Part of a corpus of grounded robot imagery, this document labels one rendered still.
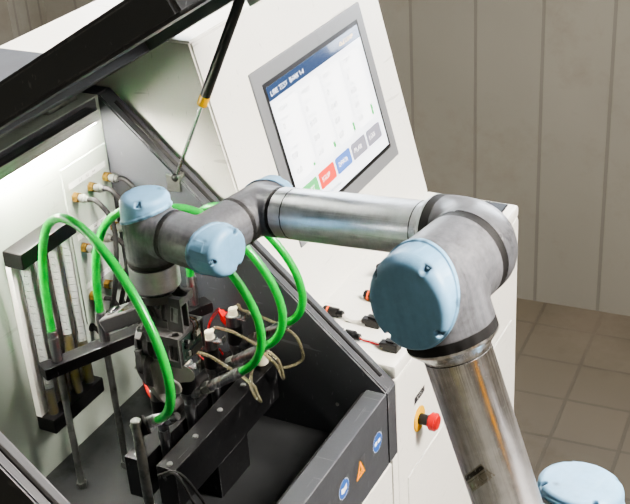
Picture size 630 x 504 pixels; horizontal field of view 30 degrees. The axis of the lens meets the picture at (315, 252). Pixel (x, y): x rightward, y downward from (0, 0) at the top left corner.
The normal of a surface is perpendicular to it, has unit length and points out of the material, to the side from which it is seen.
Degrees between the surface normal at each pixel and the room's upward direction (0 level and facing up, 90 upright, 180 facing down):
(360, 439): 90
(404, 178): 76
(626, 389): 0
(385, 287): 83
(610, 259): 90
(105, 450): 0
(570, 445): 0
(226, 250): 90
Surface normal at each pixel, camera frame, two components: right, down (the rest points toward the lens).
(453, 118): -0.40, 0.46
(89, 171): 0.89, 0.17
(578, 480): 0.02, -0.92
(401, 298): -0.63, 0.29
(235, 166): 0.85, -0.05
